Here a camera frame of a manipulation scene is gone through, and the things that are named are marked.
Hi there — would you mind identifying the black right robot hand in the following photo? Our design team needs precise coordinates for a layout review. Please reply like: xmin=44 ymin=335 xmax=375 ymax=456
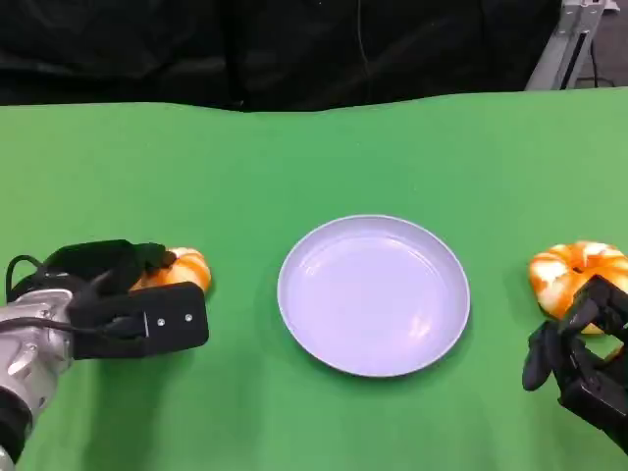
xmin=521 ymin=274 xmax=628 ymax=448

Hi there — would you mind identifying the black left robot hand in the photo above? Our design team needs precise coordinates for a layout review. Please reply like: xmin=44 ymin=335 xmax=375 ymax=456
xmin=37 ymin=238 xmax=178 ymax=296

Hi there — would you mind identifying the orange white toy bread roll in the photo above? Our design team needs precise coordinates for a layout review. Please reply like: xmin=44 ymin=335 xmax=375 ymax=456
xmin=528 ymin=240 xmax=628 ymax=337
xmin=129 ymin=246 xmax=213 ymax=295

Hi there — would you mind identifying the black backdrop curtain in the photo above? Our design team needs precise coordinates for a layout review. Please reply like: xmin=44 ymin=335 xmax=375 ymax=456
xmin=0 ymin=0 xmax=563 ymax=114

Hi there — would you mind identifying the green table cloth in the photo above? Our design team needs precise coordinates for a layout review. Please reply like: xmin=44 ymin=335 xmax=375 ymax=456
xmin=0 ymin=86 xmax=628 ymax=471

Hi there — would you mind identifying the lilac plate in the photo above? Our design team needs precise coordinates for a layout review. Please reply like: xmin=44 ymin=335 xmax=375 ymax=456
xmin=276 ymin=213 xmax=471 ymax=379

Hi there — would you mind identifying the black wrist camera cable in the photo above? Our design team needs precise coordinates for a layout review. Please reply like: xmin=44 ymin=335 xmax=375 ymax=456
xmin=0 ymin=316 xmax=146 ymax=340

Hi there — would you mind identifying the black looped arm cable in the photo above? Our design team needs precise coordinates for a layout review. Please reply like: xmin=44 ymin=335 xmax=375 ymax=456
xmin=5 ymin=253 xmax=50 ymax=305

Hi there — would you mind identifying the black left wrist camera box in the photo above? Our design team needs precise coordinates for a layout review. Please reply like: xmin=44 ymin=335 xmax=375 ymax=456
xmin=68 ymin=281 xmax=210 ymax=362

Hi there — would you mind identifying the black cable by frame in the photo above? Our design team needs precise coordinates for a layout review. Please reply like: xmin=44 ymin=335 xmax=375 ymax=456
xmin=574 ymin=37 xmax=615 ymax=89

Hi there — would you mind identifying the grey metal frame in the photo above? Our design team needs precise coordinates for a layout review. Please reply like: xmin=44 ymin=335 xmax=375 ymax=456
xmin=524 ymin=0 xmax=614 ymax=92

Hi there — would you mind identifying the thin cable on curtain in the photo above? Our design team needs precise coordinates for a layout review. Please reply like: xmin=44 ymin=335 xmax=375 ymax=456
xmin=356 ymin=0 xmax=372 ymax=75

